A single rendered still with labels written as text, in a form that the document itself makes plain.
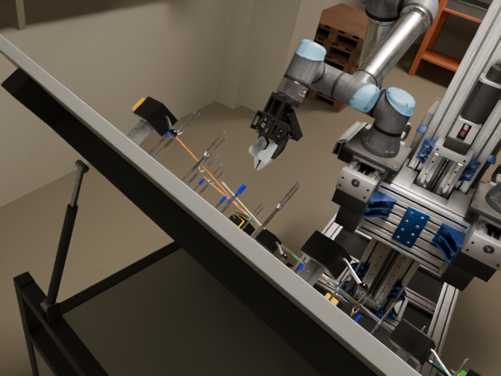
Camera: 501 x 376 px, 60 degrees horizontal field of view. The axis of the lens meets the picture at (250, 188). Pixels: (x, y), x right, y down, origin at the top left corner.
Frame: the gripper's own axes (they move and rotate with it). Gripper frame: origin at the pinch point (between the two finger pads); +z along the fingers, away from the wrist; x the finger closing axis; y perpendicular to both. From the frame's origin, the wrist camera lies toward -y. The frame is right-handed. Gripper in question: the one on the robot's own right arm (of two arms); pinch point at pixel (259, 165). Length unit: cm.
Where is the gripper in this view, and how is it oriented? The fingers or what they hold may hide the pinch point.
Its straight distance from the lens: 121.4
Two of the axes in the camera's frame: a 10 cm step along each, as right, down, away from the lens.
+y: -5.9, -1.3, -8.0
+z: -4.4, 8.8, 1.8
